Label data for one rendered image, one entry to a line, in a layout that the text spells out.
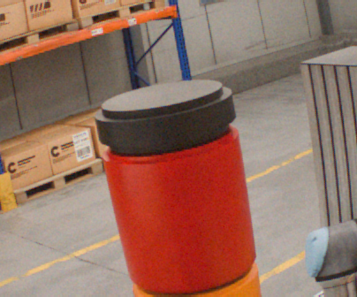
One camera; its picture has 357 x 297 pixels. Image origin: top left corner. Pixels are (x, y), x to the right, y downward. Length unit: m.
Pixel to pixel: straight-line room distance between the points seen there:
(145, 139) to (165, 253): 0.04
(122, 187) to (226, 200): 0.04
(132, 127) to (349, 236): 1.74
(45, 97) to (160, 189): 10.20
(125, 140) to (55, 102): 10.28
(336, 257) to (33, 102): 8.59
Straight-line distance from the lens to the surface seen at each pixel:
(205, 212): 0.30
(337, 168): 2.20
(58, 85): 10.59
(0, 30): 8.67
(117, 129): 0.29
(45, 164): 9.04
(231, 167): 0.30
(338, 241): 2.01
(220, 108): 0.30
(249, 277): 0.32
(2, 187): 8.61
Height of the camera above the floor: 2.40
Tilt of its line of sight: 14 degrees down
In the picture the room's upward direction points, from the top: 10 degrees counter-clockwise
